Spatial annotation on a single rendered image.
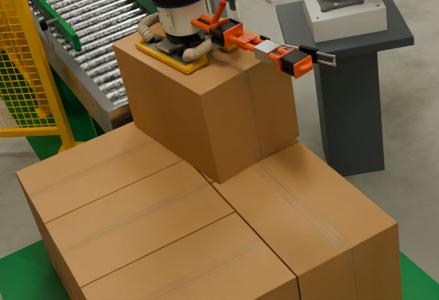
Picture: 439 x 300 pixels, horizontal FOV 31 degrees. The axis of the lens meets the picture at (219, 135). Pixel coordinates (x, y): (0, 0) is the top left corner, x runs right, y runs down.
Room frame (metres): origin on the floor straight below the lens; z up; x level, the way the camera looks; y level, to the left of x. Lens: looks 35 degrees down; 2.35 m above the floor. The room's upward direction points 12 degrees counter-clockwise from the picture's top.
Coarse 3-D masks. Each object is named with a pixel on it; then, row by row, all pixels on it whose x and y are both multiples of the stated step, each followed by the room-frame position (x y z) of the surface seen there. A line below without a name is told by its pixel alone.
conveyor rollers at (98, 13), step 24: (48, 0) 4.31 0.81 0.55; (72, 0) 4.26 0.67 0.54; (96, 0) 4.22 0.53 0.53; (120, 0) 4.10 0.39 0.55; (48, 24) 4.02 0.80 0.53; (72, 24) 3.97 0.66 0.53; (96, 24) 3.85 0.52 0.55; (120, 24) 3.80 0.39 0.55; (72, 48) 3.68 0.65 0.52; (96, 48) 3.58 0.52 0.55; (96, 72) 3.35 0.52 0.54; (120, 96) 3.10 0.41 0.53
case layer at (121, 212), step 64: (128, 128) 2.80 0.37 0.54; (64, 192) 2.45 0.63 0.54; (128, 192) 2.36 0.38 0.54; (192, 192) 2.28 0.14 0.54; (256, 192) 2.21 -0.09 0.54; (320, 192) 2.13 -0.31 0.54; (64, 256) 2.08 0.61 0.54; (128, 256) 2.01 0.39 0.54; (192, 256) 1.95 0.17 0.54; (256, 256) 1.88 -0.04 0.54; (320, 256) 1.82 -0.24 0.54; (384, 256) 1.88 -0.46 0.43
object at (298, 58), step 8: (280, 56) 2.16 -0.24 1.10; (288, 56) 2.15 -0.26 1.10; (296, 56) 2.14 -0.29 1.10; (304, 56) 2.13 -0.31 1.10; (280, 64) 2.16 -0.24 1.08; (288, 64) 2.13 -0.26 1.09; (296, 64) 2.09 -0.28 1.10; (304, 64) 2.11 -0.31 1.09; (288, 72) 2.13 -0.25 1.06; (296, 72) 2.09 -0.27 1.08; (304, 72) 2.11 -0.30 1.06
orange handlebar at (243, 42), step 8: (192, 24) 2.56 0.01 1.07; (200, 24) 2.53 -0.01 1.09; (240, 32) 2.40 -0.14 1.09; (248, 32) 2.38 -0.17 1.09; (232, 40) 2.37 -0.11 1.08; (240, 40) 2.34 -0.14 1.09; (248, 40) 2.33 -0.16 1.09; (256, 40) 2.33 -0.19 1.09; (240, 48) 2.33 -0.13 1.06; (248, 48) 2.30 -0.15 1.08; (280, 48) 2.23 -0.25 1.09; (272, 56) 2.20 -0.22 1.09; (312, 64) 2.11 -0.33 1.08
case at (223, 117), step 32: (160, 32) 2.82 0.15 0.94; (128, 64) 2.72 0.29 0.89; (160, 64) 2.56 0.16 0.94; (224, 64) 2.46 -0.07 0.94; (256, 64) 2.42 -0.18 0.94; (128, 96) 2.79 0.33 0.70; (160, 96) 2.54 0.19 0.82; (192, 96) 2.34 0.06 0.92; (224, 96) 2.34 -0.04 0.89; (256, 96) 2.41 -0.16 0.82; (288, 96) 2.48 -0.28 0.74; (160, 128) 2.60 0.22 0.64; (192, 128) 2.38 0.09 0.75; (224, 128) 2.32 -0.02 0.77; (256, 128) 2.39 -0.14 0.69; (288, 128) 2.47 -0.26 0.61; (192, 160) 2.43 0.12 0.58; (224, 160) 2.31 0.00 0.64; (256, 160) 2.38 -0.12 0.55
